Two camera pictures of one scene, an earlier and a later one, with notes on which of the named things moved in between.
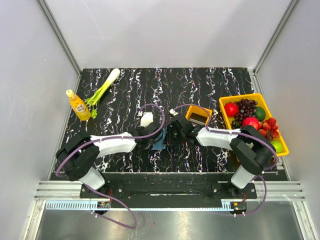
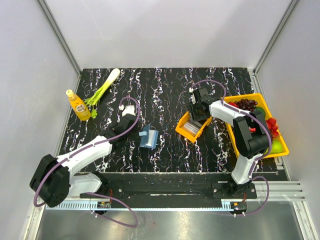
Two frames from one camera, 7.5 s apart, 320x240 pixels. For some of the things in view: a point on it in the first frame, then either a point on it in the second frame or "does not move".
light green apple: [278, 146] does not move
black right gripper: [170, 127] → [196, 117]
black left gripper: [140, 128] → [137, 133]
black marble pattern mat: [117, 97] does not move
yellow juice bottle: [80, 107] does not move
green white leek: [92, 100] does not move
